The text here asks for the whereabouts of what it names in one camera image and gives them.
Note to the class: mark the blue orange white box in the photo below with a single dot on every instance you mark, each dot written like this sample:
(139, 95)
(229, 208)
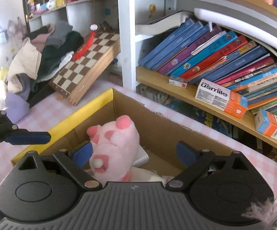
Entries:
(266, 123)

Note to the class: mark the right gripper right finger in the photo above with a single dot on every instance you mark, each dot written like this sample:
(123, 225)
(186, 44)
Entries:
(196, 164)

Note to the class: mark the pink pig plush toy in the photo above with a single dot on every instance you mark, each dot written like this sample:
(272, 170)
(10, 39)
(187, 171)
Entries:
(114, 147)

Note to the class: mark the yellow cardboard box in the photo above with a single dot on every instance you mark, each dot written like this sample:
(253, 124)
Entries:
(158, 136)

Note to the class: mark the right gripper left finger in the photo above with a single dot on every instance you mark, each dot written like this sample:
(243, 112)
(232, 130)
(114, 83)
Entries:
(72, 163)

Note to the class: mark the red tassel ornament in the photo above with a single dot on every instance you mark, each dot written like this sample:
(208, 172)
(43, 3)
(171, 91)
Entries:
(81, 52)

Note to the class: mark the small white red box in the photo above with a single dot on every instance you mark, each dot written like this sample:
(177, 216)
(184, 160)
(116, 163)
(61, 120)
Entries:
(177, 81)

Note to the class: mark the row of leaning books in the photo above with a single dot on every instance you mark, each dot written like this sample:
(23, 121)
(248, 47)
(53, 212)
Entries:
(194, 50)

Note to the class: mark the white orange usmile box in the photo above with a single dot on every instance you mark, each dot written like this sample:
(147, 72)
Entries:
(222, 98)

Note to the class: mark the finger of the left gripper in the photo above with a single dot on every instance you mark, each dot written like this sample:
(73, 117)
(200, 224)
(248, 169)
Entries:
(28, 138)

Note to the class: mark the wooden chess board box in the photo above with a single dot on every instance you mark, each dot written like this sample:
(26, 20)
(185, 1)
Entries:
(75, 79)

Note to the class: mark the pile of clothes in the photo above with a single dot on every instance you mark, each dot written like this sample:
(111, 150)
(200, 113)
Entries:
(42, 53)

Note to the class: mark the pink cartoon table mat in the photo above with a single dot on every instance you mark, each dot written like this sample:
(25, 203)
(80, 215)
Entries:
(50, 112)

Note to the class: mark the white foam block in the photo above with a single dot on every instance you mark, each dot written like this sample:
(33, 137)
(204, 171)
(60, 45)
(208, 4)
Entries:
(141, 157)

